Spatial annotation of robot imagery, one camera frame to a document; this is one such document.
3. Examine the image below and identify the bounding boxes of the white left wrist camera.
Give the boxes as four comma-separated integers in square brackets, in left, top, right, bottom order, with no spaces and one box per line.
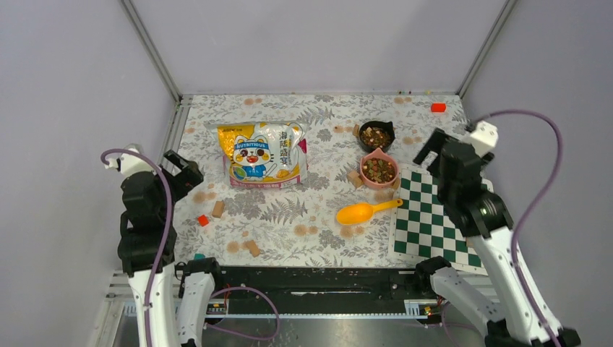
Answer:
[101,143,155,178]

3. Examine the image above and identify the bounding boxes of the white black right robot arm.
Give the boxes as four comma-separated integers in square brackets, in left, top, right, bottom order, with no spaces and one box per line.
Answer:
[413,129,581,346]

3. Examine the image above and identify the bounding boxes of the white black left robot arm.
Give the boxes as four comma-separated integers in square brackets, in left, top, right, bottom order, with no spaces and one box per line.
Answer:
[116,148,224,346]

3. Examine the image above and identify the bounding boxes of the pet food bag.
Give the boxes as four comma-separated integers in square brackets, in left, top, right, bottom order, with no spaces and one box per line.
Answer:
[211,121,308,189]

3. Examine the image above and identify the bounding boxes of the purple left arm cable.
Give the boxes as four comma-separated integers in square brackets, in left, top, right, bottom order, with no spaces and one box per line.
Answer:
[100,147,281,347]

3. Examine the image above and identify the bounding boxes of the red block at front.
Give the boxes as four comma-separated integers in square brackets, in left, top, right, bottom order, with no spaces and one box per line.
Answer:
[197,215,210,227]

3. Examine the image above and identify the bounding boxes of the small wooden block by bowl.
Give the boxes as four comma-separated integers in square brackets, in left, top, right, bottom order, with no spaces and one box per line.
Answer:
[392,177,401,190]

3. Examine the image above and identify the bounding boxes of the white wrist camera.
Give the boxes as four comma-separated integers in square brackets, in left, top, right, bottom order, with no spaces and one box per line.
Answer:
[463,121,499,158]
[101,143,155,178]

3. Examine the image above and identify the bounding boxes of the yellow plastic scoop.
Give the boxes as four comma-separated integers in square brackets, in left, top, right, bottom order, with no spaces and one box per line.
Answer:
[336,199,403,226]

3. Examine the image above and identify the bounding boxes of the wooden block left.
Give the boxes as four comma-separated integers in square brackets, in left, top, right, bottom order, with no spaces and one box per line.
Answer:
[211,200,226,218]

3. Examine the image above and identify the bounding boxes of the green white checkerboard mat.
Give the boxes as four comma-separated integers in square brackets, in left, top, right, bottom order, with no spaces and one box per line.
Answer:
[388,164,486,275]

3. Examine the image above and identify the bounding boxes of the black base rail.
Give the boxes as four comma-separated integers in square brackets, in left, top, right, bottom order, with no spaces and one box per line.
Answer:
[205,266,443,318]

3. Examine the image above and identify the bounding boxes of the red block at back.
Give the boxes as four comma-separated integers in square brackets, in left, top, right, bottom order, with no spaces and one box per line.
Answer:
[430,103,447,113]

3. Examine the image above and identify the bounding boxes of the red block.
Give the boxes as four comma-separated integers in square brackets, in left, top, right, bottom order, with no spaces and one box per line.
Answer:
[430,103,447,113]
[197,215,210,227]

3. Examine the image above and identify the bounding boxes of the black round lid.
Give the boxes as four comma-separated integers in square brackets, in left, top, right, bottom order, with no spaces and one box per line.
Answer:
[357,121,395,153]

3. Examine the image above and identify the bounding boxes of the wooden block front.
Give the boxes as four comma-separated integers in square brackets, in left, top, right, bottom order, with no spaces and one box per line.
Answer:
[245,240,261,257]

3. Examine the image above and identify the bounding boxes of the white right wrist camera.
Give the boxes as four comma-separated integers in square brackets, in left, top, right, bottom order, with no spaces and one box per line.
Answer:
[463,121,499,158]

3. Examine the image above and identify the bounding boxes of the wooden cylinder near bowl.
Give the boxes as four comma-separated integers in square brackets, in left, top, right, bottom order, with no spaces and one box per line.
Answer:
[347,171,364,189]

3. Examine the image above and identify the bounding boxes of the floral table mat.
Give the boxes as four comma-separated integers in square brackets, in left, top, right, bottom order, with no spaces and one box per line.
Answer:
[174,95,467,267]

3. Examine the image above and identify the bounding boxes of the pink pet food bowl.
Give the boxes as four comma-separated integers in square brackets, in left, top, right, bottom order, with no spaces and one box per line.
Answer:
[359,148,400,189]

